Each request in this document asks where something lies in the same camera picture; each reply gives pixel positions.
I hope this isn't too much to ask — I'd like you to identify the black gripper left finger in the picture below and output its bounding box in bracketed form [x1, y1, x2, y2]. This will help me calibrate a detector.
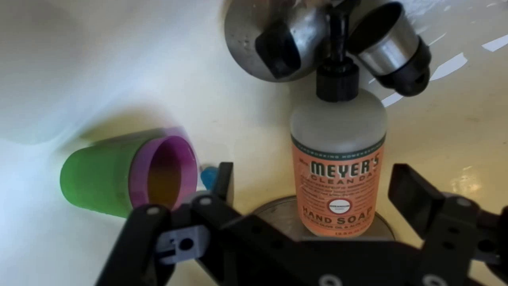
[93, 161, 287, 286]

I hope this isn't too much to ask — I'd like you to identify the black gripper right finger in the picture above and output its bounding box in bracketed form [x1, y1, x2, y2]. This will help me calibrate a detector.
[387, 162, 508, 286]

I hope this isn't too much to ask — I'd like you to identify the orange label hand soap bottle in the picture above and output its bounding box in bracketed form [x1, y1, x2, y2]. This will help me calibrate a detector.
[289, 7, 389, 242]

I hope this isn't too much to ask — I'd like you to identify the white ceramic sink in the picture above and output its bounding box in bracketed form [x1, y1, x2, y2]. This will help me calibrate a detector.
[0, 0, 508, 286]

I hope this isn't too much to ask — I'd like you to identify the green cup with purple rim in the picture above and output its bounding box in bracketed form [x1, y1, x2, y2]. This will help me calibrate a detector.
[58, 127, 200, 220]

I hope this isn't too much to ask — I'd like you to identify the small blue object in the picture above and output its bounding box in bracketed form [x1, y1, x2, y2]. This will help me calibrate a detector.
[198, 164, 220, 193]

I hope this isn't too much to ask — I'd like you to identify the small steel and black cap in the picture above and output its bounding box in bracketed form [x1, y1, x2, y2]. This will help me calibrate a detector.
[346, 2, 433, 99]

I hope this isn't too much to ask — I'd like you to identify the round steel cup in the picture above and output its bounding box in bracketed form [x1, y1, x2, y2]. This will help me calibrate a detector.
[222, 0, 339, 84]

